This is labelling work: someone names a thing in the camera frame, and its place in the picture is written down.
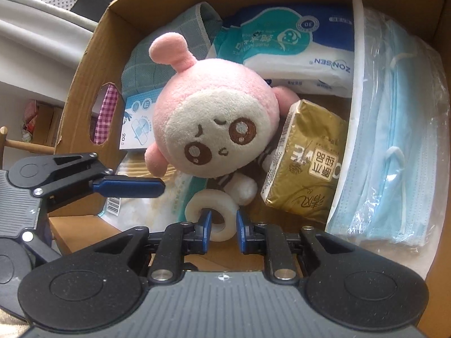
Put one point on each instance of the teal white wet wipes pack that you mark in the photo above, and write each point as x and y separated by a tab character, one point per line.
306	47

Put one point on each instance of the gold tissue paper pack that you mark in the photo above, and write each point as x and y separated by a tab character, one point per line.
307	161

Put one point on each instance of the pink plush doll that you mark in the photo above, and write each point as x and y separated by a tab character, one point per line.
212	119

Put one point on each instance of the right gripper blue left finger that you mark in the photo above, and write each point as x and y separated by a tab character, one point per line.
171	246

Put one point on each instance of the clear cotton pads bag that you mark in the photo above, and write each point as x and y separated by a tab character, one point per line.
154	213

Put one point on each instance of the green checkered folded towel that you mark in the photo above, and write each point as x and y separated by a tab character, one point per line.
170	49

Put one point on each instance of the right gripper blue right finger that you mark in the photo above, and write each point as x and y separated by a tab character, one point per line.
269	241

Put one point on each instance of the pink checkered cloth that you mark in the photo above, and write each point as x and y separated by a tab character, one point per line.
105	117

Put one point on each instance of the white curtain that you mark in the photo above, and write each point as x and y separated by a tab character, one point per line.
41	47

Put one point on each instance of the white tape roll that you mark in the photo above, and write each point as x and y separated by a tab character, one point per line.
220	202

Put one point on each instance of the blue white glove packet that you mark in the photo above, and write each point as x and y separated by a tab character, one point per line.
137	130

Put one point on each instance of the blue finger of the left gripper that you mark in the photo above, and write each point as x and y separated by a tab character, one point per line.
106	186

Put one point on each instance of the blue face masks plastic pack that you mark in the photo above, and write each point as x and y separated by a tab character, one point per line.
394	157

